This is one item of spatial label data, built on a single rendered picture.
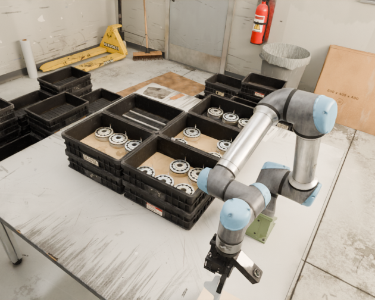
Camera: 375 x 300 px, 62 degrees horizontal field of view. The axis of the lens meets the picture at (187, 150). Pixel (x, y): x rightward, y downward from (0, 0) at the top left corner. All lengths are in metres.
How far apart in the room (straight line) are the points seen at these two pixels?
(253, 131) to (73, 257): 0.90
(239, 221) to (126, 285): 0.66
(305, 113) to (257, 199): 0.35
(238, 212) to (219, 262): 0.22
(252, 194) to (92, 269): 0.77
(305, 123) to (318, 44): 3.16
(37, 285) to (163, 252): 1.07
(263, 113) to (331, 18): 3.13
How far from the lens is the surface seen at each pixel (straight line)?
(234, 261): 0.95
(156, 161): 1.63
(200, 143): 1.77
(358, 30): 4.12
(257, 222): 1.43
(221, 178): 0.94
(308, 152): 1.20
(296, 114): 1.09
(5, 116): 2.82
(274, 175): 1.40
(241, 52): 4.56
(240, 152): 0.99
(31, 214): 1.65
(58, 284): 2.23
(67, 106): 2.90
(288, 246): 1.54
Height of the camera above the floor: 1.85
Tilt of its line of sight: 37 degrees down
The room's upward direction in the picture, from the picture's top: 5 degrees clockwise
